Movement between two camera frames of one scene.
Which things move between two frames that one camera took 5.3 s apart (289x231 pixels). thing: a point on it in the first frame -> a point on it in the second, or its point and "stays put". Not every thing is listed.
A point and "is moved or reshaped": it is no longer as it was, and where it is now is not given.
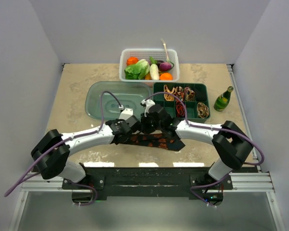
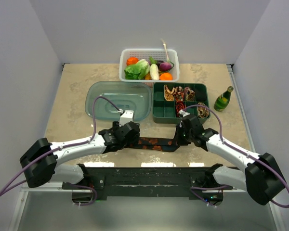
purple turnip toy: x=164 y=66 stays put
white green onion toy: x=166 y=55 stays put
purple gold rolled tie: x=189 y=94 stays put
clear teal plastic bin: x=131 y=95 stays put
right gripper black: x=144 y=129 -> x=179 y=128
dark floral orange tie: x=155 y=140 is moved or reshaped
